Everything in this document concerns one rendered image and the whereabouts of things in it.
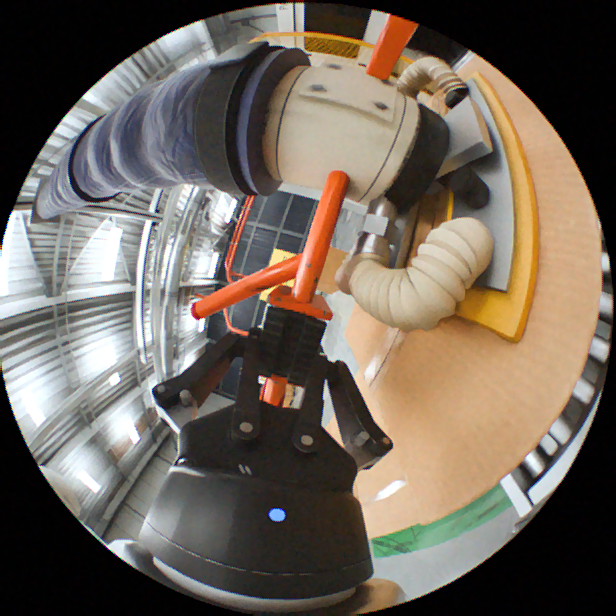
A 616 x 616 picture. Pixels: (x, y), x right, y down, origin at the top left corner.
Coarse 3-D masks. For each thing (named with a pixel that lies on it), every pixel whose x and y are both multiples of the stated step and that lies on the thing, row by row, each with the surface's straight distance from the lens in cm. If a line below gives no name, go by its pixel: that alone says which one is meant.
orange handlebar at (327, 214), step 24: (384, 24) 21; (408, 24) 21; (384, 48) 22; (384, 72) 23; (336, 192) 17; (336, 216) 17; (312, 240) 16; (312, 264) 15; (312, 288) 16; (264, 384) 25
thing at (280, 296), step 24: (288, 288) 21; (288, 312) 15; (312, 312) 15; (264, 336) 15; (288, 336) 16; (312, 336) 15; (264, 360) 16; (288, 360) 17; (312, 360) 16; (288, 384) 19
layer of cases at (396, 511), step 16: (368, 400) 105; (336, 432) 139; (384, 464) 89; (368, 480) 99; (384, 480) 89; (400, 480) 81; (368, 496) 99; (384, 496) 89; (400, 496) 82; (368, 512) 100; (384, 512) 90; (400, 512) 83; (416, 512) 77; (368, 528) 101; (384, 528) 92; (400, 528) 84
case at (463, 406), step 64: (448, 192) 26; (576, 192) 18; (576, 256) 15; (448, 320) 18; (576, 320) 14; (384, 384) 24; (448, 384) 17; (512, 384) 14; (448, 448) 16; (512, 448) 14; (448, 512) 17
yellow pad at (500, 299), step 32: (448, 96) 28; (480, 96) 28; (512, 128) 22; (480, 160) 20; (512, 160) 19; (480, 192) 16; (512, 192) 16; (512, 224) 15; (512, 256) 14; (480, 288) 14; (512, 288) 13; (480, 320) 14; (512, 320) 13
